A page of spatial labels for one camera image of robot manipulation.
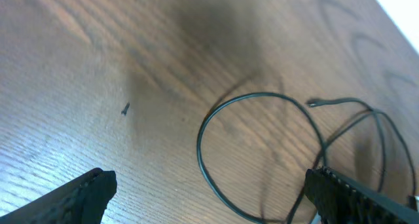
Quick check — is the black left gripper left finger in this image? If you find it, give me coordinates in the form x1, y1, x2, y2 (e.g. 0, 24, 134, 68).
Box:
1, 168, 117, 224

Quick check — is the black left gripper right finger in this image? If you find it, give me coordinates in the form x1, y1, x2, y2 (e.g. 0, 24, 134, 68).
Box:
304, 166, 418, 224

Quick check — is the black usb cable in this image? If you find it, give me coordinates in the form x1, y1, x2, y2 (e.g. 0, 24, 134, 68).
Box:
196, 92, 417, 224

